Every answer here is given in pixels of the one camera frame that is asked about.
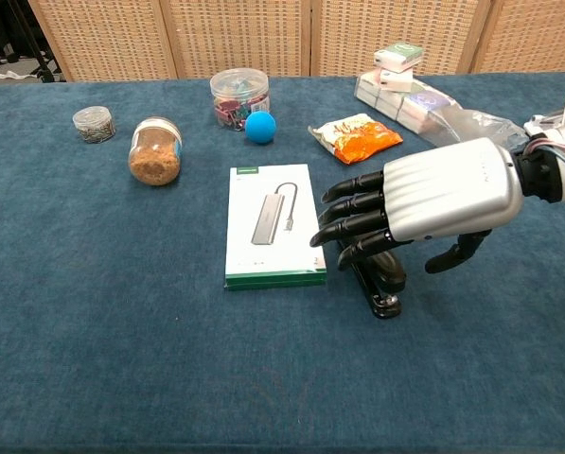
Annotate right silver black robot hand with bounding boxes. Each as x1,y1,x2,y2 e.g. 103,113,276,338
309,137,525,275

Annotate black stapler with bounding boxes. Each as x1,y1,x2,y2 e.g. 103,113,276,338
335,238,409,322

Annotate clear tub of clips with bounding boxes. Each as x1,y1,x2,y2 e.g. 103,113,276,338
208,67,271,132

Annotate clear plastic bag of tissues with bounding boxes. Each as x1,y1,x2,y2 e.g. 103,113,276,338
353,69,530,148

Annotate blue print tissue pack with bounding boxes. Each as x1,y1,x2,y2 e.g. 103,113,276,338
406,91,455,130

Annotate orange white snack bag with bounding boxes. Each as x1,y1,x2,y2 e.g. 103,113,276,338
308,113,404,166

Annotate white pink tissue pack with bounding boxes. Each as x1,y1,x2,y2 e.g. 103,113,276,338
378,66,416,94

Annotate green tissue pack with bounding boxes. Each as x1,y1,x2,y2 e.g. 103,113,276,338
373,41,427,74

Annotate white USB hub box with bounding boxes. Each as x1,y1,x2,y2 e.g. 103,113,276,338
223,163,328,292

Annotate blue ball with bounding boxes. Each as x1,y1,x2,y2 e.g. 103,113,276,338
244,110,278,145

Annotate woven folding screen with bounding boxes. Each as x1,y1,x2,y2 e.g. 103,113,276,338
26,0,565,83

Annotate clear jar of brown powder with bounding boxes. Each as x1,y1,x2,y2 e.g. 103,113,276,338
128,115,185,187

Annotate blue table mat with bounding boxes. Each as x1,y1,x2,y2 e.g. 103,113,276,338
0,70,565,454

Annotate small clear jar of staples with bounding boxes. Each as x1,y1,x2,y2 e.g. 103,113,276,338
71,105,117,145

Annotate black tripod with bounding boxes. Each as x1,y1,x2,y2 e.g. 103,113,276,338
6,0,68,84

